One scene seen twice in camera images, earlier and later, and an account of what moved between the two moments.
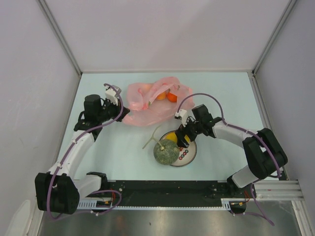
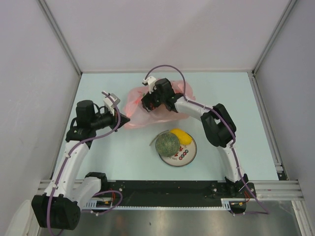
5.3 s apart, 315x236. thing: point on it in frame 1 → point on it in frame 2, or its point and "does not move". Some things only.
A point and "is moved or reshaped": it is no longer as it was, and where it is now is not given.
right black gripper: x=180 y=132 → x=147 y=98
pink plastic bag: x=151 y=103 does not move
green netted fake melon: x=166 y=152 is moved or reshaped
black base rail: x=166 y=193 does not move
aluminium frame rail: x=278 y=190 does not move
